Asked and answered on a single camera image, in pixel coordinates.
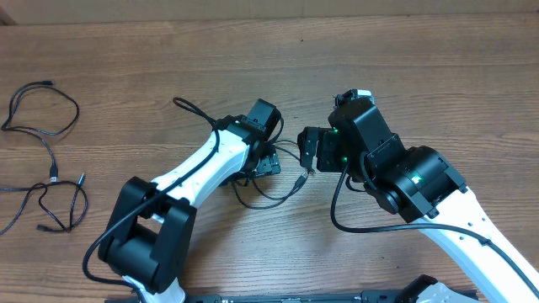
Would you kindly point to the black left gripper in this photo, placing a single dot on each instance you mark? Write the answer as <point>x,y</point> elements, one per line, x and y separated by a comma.
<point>269,161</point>

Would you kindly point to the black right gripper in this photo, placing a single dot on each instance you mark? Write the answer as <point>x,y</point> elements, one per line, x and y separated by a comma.
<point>330,146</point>

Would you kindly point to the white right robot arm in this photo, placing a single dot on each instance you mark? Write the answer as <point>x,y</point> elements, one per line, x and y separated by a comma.
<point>421,186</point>

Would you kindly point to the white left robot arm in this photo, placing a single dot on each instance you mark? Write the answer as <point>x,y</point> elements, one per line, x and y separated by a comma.
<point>147,238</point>

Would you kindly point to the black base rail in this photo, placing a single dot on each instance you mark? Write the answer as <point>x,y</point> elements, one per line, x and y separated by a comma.
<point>423,289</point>

